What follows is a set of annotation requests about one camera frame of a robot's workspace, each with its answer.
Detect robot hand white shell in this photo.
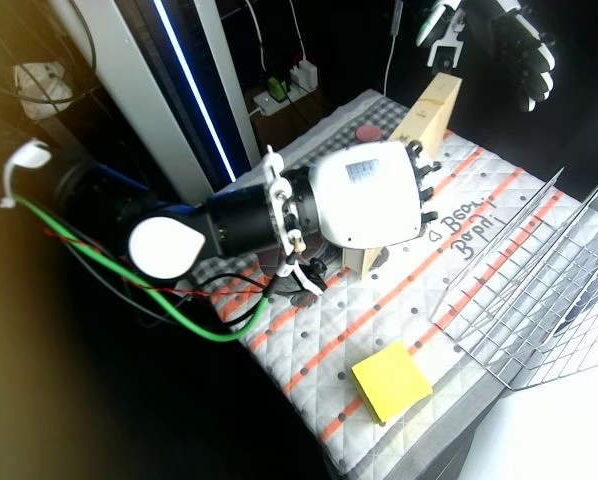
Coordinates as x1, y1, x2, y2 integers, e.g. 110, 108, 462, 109
487, 0, 559, 115
308, 140, 441, 270

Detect wooden block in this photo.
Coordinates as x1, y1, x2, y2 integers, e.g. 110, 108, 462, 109
342, 72, 464, 279

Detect grey quilt with bear print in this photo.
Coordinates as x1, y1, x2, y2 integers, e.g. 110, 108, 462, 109
198, 89, 598, 476

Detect white power strip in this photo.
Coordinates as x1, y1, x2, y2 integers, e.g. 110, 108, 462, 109
252, 88, 300, 118

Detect white charger plug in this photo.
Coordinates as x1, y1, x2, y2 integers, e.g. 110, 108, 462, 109
288, 58, 319, 92

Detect yellow cube box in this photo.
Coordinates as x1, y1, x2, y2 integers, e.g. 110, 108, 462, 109
350, 341, 435, 427

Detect grey column with blue light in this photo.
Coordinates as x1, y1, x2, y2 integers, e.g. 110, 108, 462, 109
48, 0, 260, 201

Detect white crumpled bundle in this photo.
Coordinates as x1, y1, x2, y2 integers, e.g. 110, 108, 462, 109
12, 60, 74, 120

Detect wrist camera on white bracket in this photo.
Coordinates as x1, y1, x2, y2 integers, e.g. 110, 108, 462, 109
261, 145, 331, 309

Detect white cable with inline switch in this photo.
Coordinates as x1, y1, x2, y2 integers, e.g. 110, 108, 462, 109
382, 0, 406, 97

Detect wire dish rack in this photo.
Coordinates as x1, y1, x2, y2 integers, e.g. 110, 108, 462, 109
431, 167, 598, 390

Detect green cable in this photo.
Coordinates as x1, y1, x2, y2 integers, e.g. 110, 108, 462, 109
12, 193, 271, 344

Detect thin red twisted wire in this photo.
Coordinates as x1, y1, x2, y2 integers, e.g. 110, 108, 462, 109
42, 225, 218, 301

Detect white cable clip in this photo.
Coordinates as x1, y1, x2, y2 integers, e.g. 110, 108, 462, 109
0, 139, 53, 209

